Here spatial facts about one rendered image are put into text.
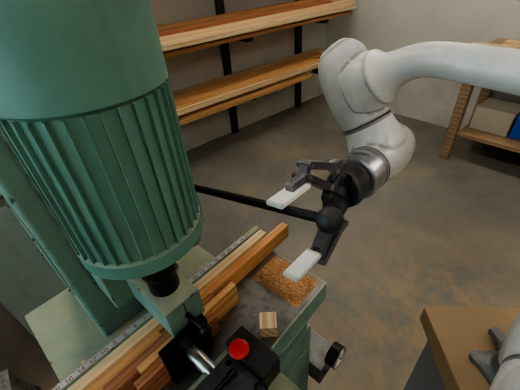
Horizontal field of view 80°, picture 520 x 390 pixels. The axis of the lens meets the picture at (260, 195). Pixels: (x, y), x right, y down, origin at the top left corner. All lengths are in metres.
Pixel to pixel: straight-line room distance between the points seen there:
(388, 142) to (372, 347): 1.22
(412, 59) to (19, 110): 0.53
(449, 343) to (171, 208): 0.81
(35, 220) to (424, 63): 0.68
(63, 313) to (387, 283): 1.54
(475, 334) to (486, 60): 0.70
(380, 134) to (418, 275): 1.46
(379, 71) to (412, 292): 1.49
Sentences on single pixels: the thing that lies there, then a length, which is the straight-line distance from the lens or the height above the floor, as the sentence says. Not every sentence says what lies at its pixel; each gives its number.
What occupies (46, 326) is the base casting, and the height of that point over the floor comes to 0.80.
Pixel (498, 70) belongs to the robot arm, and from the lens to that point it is 0.57.
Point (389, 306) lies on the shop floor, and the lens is 1.84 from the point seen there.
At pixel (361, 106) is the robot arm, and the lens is 0.63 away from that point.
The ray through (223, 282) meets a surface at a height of 0.94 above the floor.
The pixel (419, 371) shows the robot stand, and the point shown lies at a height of 0.45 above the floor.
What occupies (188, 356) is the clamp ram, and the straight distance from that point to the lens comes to 0.59.
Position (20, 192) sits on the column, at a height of 1.21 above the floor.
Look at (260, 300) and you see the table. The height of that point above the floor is 0.90.
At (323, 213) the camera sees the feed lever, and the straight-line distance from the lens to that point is 0.38.
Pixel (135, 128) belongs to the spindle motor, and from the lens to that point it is 0.33.
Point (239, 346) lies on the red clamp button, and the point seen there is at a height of 1.03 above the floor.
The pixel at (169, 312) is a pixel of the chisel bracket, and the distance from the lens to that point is 0.55.
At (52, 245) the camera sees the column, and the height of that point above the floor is 1.10.
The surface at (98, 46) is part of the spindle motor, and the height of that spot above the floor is 1.43.
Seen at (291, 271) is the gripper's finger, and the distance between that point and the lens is 0.52.
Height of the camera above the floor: 1.47
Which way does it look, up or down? 37 degrees down
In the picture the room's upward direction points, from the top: 5 degrees counter-clockwise
